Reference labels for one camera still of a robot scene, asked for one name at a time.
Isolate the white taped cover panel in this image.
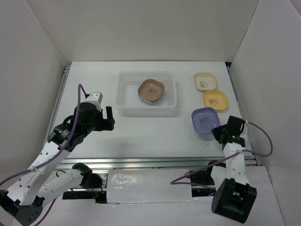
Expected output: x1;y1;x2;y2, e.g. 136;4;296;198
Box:
106;169;192;204

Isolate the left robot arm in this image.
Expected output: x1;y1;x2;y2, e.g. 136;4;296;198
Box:
0;102;115;226

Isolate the aluminium frame rail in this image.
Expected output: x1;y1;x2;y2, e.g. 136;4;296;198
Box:
55;157;257;170

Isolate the white plastic perforated bin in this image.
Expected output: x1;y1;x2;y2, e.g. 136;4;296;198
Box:
115;71;177;117

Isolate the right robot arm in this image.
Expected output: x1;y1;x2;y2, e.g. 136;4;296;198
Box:
205;116;257;224

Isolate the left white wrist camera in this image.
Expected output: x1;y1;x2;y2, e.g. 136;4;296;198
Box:
85;92;103;105

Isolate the yellow plate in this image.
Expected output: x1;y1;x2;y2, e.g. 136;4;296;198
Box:
203;90;229;111

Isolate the cream plate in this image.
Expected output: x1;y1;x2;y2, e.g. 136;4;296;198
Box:
194;73;217;91

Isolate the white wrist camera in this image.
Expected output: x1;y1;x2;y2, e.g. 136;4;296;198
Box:
85;92;103;105
241;120;249;137

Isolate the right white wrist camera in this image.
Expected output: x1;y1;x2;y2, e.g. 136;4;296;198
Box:
241;120;249;137

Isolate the purple plate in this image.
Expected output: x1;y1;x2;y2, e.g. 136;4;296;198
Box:
191;107;221;135

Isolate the brown plate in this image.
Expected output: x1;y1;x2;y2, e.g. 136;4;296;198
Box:
137;79;165;104

